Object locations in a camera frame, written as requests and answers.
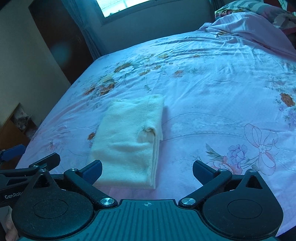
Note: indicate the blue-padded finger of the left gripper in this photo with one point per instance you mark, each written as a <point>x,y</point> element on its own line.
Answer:
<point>9,154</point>

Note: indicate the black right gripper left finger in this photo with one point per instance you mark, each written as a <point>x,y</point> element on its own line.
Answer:
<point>63,207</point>

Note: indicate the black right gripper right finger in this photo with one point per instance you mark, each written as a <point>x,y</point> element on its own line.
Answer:
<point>235,207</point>

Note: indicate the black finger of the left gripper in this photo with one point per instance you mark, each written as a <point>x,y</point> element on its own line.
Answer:
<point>49,163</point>

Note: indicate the cream knit sweater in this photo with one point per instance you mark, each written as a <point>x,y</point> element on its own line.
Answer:
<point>127,142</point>

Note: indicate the person's left hand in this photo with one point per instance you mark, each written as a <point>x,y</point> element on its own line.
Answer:
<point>12,233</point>

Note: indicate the wooden bedside cabinet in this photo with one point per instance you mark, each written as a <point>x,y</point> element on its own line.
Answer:
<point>15,131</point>

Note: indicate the dark wooden door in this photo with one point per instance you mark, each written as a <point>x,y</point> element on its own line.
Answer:
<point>62,36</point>

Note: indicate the left dark curtain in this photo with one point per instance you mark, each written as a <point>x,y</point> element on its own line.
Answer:
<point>84,14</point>

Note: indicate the dark curtain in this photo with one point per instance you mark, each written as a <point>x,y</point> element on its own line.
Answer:
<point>216,4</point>
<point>84,14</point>

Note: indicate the sliding glass window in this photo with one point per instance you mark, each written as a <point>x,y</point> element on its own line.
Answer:
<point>109,11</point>

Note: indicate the pink folded blanket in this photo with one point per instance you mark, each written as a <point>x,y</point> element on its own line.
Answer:
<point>254,28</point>

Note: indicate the striped floral pillow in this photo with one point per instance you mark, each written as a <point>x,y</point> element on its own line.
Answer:
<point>279,17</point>

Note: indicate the right dark curtain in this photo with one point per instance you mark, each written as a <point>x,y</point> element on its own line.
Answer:
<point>216,4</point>

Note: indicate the red white headboard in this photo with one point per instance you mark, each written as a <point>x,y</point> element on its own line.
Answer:
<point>284,4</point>

